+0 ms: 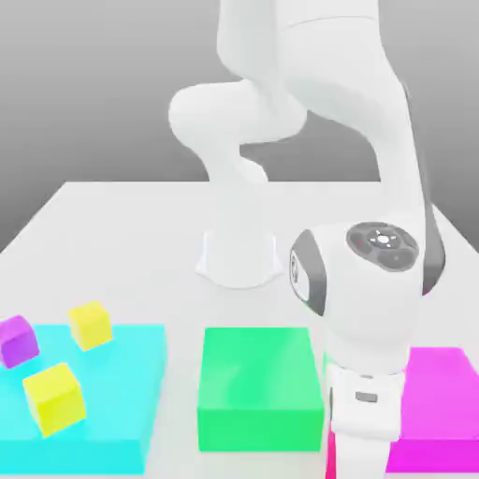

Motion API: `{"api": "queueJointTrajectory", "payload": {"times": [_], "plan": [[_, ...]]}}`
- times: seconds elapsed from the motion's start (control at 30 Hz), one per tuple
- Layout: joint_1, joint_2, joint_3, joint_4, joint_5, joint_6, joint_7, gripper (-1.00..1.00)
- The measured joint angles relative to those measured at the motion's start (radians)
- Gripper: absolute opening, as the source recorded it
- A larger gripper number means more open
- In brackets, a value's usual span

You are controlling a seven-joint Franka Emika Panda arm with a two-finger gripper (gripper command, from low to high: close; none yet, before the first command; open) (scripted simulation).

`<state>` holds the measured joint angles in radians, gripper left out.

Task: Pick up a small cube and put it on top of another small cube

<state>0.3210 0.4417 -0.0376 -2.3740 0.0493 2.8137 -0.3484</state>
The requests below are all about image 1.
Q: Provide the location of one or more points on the large green box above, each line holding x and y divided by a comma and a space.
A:
258, 389

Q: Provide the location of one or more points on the large magenta box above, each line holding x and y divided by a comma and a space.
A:
438, 404

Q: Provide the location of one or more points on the small purple cube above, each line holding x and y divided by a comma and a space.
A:
17, 342

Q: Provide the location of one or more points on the small yellow cube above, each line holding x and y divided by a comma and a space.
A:
89, 325
54, 400

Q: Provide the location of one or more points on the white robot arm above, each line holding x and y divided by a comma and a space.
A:
359, 322

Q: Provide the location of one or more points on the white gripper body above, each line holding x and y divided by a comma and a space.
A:
361, 460

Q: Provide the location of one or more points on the large cyan box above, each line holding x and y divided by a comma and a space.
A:
119, 381

